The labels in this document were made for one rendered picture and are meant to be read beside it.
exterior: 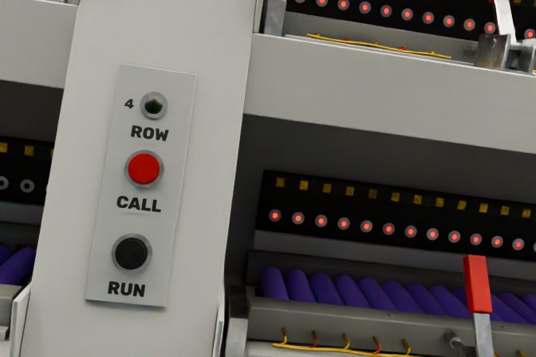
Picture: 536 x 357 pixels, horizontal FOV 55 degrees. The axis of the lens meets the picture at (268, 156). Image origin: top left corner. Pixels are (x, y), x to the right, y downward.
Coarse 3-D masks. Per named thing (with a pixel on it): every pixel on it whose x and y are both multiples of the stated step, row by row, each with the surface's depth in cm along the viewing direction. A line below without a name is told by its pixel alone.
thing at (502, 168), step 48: (0, 96) 46; (48, 96) 46; (240, 144) 48; (288, 144) 49; (336, 144) 49; (384, 144) 50; (432, 144) 50; (240, 192) 48; (480, 192) 50; (528, 192) 51; (240, 240) 47
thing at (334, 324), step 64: (320, 192) 45; (384, 192) 46; (256, 256) 43; (320, 256) 46; (384, 256) 46; (448, 256) 47; (512, 256) 48; (256, 320) 34; (320, 320) 34; (384, 320) 34; (448, 320) 36; (512, 320) 39
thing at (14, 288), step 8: (0, 288) 31; (8, 288) 31; (16, 288) 31; (0, 296) 30; (8, 296) 30; (0, 304) 30; (8, 304) 30; (0, 312) 30; (8, 312) 30; (0, 320) 30; (8, 320) 30
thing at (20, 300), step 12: (0, 204) 43; (12, 204) 43; (24, 204) 43; (36, 204) 43; (0, 216) 43; (12, 216) 43; (24, 216) 43; (36, 216) 43; (24, 288) 31; (12, 300) 30; (24, 300) 25; (12, 312) 25; (24, 312) 25; (12, 324) 25; (12, 336) 25; (0, 348) 29; (12, 348) 25
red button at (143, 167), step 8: (136, 160) 27; (144, 160) 27; (152, 160) 27; (128, 168) 27; (136, 168) 26; (144, 168) 27; (152, 168) 27; (136, 176) 26; (144, 176) 26; (152, 176) 27; (144, 184) 27
